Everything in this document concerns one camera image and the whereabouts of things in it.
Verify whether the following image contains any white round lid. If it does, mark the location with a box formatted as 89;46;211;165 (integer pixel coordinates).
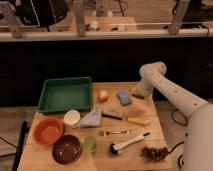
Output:
64;110;81;126

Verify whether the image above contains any white black dish brush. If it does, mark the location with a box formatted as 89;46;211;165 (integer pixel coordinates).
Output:
109;132;150;155

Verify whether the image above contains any dark maroon bowl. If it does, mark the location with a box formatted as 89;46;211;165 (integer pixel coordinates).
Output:
52;135;82;164

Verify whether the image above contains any orange red bowl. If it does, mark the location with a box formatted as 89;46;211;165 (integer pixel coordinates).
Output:
33;118;64;145

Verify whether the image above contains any blue sponge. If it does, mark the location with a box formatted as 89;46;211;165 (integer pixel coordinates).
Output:
117;90;132;106

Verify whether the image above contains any silver fork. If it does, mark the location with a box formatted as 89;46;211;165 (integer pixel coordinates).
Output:
99;130;131;136

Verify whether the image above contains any black box top left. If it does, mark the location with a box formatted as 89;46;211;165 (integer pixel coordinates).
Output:
15;0;69;27

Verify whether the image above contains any yellow handled knife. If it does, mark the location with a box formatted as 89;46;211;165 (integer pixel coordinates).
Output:
102;113;151;126

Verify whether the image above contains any small green cup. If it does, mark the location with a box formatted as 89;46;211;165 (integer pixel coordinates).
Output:
83;136;98;152

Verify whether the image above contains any white horizontal rail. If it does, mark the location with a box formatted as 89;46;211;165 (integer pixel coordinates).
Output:
0;28;213;42

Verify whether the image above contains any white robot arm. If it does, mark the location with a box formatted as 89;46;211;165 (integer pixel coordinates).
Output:
135;62;213;171

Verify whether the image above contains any green plastic tray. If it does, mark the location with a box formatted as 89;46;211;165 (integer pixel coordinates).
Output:
38;77;93;114

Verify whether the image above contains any brown dried bunch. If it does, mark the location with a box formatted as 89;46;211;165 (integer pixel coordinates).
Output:
141;147;169;163

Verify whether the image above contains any yellow red apple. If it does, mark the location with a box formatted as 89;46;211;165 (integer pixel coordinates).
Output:
98;90;109;102

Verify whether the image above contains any black cable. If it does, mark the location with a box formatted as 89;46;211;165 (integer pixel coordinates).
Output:
168;108;188;169

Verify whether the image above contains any grey blue cloth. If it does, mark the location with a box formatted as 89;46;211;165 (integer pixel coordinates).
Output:
78;108;102;128

